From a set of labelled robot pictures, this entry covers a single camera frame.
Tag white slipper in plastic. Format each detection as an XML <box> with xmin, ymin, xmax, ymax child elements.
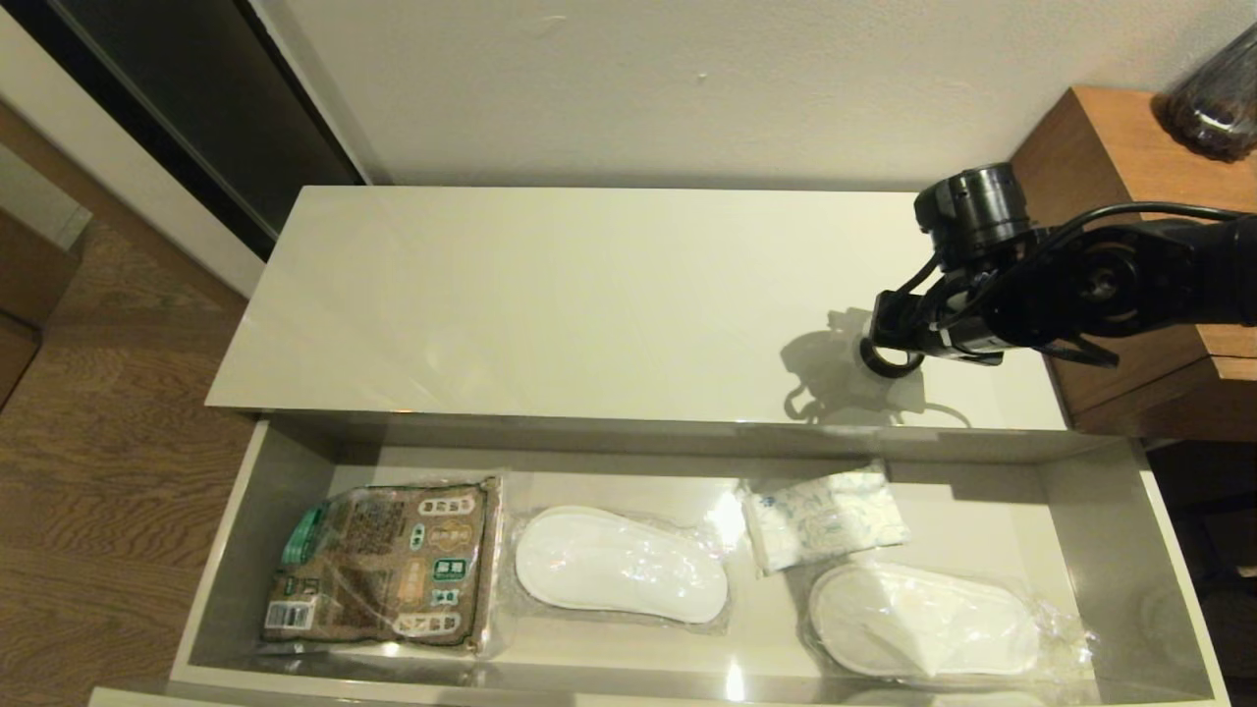
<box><xmin>499</xmin><ymin>503</ymin><xmax>738</xmax><ymax>634</ymax></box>
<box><xmin>797</xmin><ymin>558</ymin><xmax>1098</xmax><ymax>685</ymax></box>

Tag white cabinet drawer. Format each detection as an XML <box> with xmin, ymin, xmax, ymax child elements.
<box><xmin>88</xmin><ymin>412</ymin><xmax>1234</xmax><ymax>707</ymax></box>

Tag white glossy low cabinet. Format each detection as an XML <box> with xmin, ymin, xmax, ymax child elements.
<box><xmin>204</xmin><ymin>185</ymin><xmax>1073</xmax><ymax>462</ymax></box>

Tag brown grain bag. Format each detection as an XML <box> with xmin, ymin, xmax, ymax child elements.
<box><xmin>259</xmin><ymin>475</ymin><xmax>505</xmax><ymax>657</ymax></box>

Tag clear glass vase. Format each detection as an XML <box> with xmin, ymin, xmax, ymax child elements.
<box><xmin>1153</xmin><ymin>24</ymin><xmax>1257</xmax><ymax>164</ymax></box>

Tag white blue tissue pack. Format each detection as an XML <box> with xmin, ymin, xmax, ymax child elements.
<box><xmin>738</xmin><ymin>461</ymin><xmax>912</xmax><ymax>578</ymax></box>

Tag brown wooden side table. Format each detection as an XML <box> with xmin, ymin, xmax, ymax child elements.
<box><xmin>1010</xmin><ymin>85</ymin><xmax>1257</xmax><ymax>445</ymax></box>

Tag brown wooden furniture piece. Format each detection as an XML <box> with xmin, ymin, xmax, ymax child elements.
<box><xmin>0</xmin><ymin>142</ymin><xmax>95</xmax><ymax>409</ymax></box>

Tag dark sliding door panel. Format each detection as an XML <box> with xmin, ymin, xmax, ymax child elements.
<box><xmin>0</xmin><ymin>0</ymin><xmax>370</xmax><ymax>264</ymax></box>

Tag black tape roll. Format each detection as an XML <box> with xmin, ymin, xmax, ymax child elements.
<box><xmin>859</xmin><ymin>334</ymin><xmax>927</xmax><ymax>381</ymax></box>

